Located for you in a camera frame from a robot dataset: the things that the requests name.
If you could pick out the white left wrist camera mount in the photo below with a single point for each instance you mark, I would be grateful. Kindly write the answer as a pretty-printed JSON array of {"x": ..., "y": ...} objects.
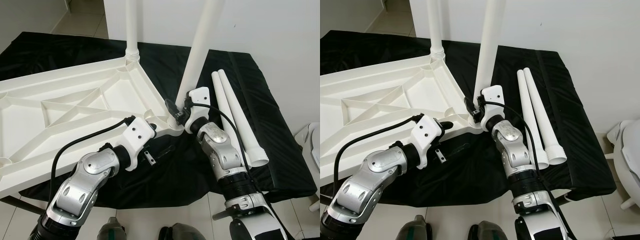
[
  {"x": 425, "y": 130},
  {"x": 137, "y": 132}
]

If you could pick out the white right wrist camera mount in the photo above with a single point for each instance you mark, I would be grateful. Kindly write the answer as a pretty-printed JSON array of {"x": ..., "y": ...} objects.
[
  {"x": 200, "y": 95},
  {"x": 495, "y": 93}
]

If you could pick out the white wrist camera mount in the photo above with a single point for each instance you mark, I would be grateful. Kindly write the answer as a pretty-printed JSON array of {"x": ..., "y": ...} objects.
[
  {"x": 425, "y": 130},
  {"x": 495, "y": 93},
  {"x": 200, "y": 95},
  {"x": 137, "y": 132}
]

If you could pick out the black table cloth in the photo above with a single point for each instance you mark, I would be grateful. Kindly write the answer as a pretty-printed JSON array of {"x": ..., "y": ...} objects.
[
  {"x": 280, "y": 125},
  {"x": 585, "y": 125}
]

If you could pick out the white plastic chair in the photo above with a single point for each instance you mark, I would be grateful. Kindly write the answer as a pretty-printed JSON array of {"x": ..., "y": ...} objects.
[
  {"x": 625, "y": 150},
  {"x": 310, "y": 145}
]

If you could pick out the white plastic children table top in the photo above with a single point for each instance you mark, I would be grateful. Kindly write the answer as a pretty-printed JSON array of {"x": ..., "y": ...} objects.
[
  {"x": 30, "y": 125},
  {"x": 350, "y": 120}
]

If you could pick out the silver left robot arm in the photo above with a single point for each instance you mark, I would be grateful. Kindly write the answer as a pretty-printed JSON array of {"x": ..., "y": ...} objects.
[
  {"x": 370, "y": 185},
  {"x": 80, "y": 185}
]

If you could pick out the grey right robot leg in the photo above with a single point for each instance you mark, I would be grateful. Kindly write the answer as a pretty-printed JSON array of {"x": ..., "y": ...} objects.
[
  {"x": 185, "y": 233},
  {"x": 490, "y": 232}
]

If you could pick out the grey left robot leg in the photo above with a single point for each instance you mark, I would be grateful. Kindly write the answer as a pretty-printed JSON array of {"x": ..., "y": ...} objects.
[
  {"x": 414, "y": 230},
  {"x": 111, "y": 231}
]

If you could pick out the black metal table leg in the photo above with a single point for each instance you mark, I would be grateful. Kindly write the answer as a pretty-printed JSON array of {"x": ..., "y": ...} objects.
[{"x": 223, "y": 214}]

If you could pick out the grey robot leg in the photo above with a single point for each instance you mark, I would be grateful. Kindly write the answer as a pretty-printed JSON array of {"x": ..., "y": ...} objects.
[
  {"x": 111, "y": 231},
  {"x": 414, "y": 230},
  {"x": 490, "y": 232},
  {"x": 185, "y": 233}
]

